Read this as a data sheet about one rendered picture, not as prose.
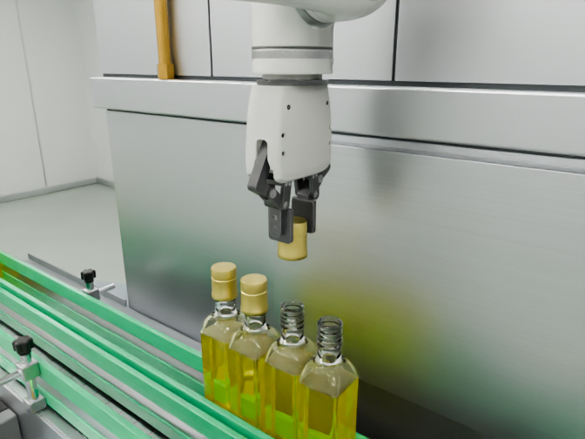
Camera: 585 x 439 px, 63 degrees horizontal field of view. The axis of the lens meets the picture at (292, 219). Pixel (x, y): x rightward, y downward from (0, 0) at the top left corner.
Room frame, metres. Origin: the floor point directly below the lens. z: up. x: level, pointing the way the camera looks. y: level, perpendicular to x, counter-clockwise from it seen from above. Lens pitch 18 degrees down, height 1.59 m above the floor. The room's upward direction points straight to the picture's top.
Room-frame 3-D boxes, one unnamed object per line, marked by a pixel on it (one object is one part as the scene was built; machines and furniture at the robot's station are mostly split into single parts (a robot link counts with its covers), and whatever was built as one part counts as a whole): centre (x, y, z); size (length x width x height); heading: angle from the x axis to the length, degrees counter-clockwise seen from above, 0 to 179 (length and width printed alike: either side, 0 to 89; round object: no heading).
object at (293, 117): (0.53, 0.00, 1.53); 0.10 x 0.07 x 0.11; 142
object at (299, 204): (0.55, -0.02, 1.43); 0.03 x 0.03 x 0.07; 52
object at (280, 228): (0.50, 0.02, 1.43); 0.03 x 0.03 x 0.07; 52
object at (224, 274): (0.60, 0.09, 1.31); 0.04 x 0.04 x 0.04
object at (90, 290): (0.94, 0.41, 1.11); 0.07 x 0.04 x 0.13; 142
